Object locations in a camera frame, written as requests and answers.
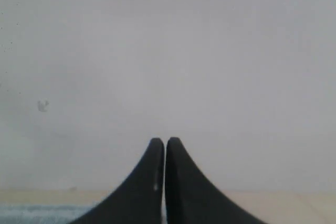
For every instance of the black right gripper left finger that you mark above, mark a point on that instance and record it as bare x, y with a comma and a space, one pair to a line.
139, 198

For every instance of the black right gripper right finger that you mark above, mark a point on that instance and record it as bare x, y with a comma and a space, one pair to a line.
191, 197

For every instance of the light blue terry towel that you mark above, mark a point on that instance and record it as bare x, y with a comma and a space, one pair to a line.
35, 214

